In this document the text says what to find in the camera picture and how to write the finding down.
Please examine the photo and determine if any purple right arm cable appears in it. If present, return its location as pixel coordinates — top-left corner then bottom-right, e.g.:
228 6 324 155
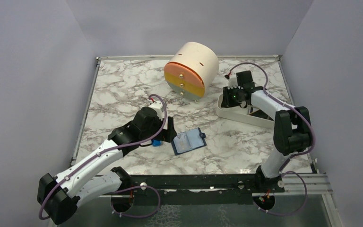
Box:
225 62 316 173

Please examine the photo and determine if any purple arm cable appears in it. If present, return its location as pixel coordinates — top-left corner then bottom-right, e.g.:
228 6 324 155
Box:
38 94 168 220
225 62 316 173

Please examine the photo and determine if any blue card holder wallet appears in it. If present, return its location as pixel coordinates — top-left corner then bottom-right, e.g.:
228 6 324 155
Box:
171 128 207 156

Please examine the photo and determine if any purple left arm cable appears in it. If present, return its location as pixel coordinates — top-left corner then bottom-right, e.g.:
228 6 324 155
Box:
38 94 168 220

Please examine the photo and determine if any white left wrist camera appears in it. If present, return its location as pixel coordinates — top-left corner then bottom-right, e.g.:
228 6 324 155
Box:
148 101 165 120

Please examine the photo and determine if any small blue plastic box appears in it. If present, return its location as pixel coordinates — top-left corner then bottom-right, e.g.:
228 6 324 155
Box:
152 140 162 147

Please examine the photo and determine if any white rectangular plastic tray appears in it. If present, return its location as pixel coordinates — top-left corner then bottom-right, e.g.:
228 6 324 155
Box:
216 95 274 129

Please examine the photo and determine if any black metal base rail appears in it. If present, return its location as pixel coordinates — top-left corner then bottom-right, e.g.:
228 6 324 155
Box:
108 174 285 206

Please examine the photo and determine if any round beige drawer cabinet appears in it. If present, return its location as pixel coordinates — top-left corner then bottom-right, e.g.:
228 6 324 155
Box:
164 42 219 101

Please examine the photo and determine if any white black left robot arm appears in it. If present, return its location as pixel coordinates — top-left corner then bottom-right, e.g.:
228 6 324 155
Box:
37 103 177 225

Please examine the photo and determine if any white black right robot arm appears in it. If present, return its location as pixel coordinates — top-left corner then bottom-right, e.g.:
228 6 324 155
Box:
220 70 314 192

